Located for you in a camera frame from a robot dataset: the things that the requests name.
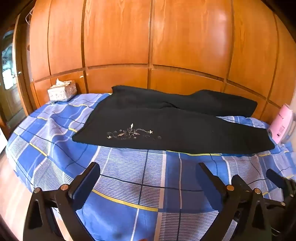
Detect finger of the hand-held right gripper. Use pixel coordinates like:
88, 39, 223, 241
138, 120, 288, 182
266, 169, 296, 202
263, 199, 296, 233

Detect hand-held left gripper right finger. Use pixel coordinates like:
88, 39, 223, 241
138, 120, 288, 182
198, 162, 271, 241

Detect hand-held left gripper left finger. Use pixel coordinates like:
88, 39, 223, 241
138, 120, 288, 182
23, 162, 101, 241

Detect black embroidered pants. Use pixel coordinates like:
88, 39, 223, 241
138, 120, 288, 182
72, 85, 275, 155

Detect blue plaid bed sheet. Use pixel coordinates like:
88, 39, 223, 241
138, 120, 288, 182
5, 93, 296, 241

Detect pink appliance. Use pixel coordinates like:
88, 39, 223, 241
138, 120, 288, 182
267, 103, 296, 145

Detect white patterned tissue box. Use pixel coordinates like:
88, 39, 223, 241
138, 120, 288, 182
47, 79, 77, 102

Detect wood framed glass door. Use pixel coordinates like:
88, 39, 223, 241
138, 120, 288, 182
0, 29, 26, 127

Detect wooden wardrobe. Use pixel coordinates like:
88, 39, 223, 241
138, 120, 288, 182
13, 0, 296, 126

